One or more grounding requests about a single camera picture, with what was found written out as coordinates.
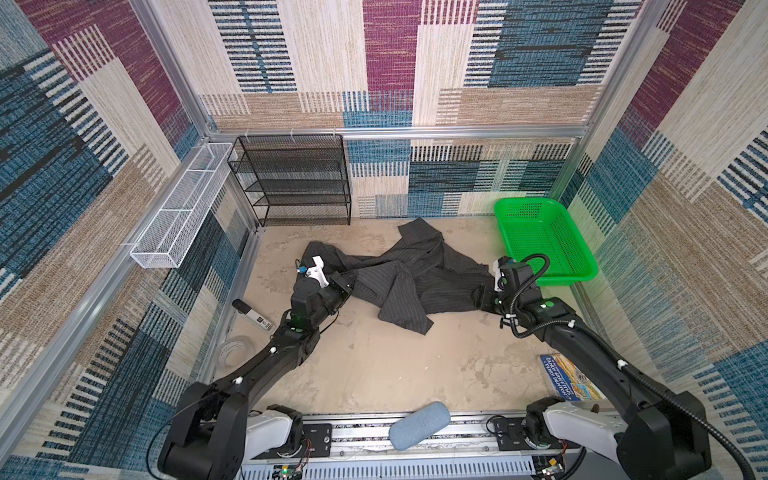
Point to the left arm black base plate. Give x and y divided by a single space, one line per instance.
312 440

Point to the dark pinstriped long sleeve shirt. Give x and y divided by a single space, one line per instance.
419 276

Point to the blue-grey fuzzy microphone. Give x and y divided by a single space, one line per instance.
419 425

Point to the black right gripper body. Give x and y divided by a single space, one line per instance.
491 301

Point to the white slotted cable duct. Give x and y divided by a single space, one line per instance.
504 467

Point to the colourful treehouse book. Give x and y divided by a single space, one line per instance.
567 381

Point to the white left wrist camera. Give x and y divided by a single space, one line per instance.
314 270

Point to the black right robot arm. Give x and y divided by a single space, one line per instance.
660 436

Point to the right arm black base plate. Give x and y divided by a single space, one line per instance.
510 435

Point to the black white remote control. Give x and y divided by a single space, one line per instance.
254 317

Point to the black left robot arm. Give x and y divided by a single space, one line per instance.
207 434

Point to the green plastic basket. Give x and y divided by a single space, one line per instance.
543 226

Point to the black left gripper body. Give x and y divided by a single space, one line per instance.
334 295

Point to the white wire mesh tray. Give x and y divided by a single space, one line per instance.
167 239

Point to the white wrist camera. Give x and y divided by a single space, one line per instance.
496 268
314 270

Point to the clear tape roll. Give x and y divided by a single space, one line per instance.
234 352

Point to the black wire mesh shelf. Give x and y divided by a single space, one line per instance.
294 179

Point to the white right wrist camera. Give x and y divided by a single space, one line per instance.
496 268

